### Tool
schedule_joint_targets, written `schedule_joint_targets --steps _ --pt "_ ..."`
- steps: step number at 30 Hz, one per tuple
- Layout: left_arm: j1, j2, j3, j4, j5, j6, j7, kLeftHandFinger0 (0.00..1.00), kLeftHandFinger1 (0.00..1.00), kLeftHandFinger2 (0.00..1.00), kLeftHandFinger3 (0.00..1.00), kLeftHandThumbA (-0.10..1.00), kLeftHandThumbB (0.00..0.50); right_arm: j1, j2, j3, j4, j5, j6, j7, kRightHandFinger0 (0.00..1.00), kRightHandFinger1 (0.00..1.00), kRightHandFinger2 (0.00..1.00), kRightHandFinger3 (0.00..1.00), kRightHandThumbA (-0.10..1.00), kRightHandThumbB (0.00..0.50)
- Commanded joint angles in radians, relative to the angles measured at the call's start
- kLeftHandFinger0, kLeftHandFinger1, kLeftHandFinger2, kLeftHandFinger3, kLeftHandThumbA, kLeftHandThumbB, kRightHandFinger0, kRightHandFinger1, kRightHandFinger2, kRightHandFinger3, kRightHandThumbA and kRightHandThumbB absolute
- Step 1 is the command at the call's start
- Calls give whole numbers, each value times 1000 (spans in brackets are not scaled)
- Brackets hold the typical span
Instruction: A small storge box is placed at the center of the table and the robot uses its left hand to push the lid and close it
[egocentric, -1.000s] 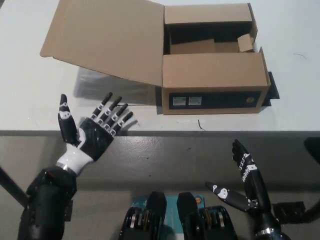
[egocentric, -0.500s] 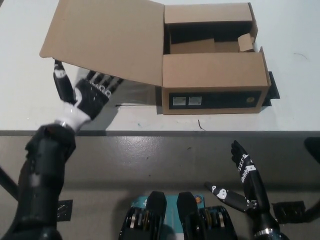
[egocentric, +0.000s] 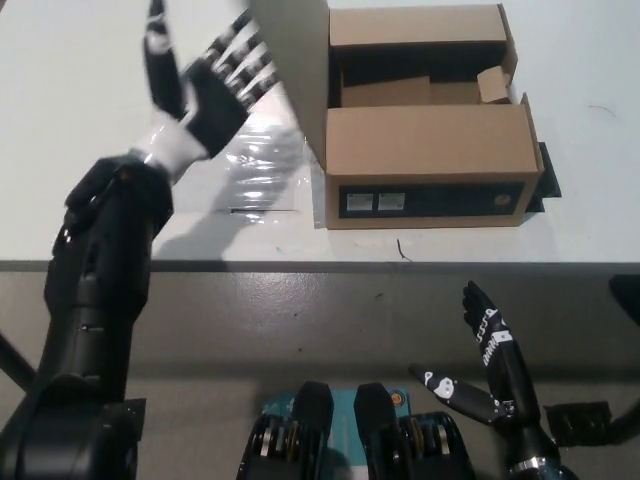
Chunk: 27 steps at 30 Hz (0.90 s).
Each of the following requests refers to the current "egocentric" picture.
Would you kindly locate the black table leg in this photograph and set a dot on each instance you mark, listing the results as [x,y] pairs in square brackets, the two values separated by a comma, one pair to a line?
[17,365]

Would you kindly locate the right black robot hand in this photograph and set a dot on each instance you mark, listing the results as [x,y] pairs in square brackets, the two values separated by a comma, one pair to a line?
[505,360]

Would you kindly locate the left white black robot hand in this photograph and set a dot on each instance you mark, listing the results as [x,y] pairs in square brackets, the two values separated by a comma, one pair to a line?
[215,105]

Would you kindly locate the clear plastic sheet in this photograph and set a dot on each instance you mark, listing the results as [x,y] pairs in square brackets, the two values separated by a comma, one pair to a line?
[265,170]

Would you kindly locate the brown cardboard box with lid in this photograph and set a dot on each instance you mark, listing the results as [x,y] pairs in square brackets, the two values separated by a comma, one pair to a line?
[425,145]

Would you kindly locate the small folded cardboard piece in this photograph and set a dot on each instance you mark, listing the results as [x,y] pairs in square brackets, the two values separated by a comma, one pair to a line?
[494,86]

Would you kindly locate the black rounded object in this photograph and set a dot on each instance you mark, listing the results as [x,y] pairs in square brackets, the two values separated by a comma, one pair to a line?
[626,295]

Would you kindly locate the black floor tape patch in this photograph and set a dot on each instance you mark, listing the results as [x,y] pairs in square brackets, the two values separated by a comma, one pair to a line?
[135,415]
[575,422]

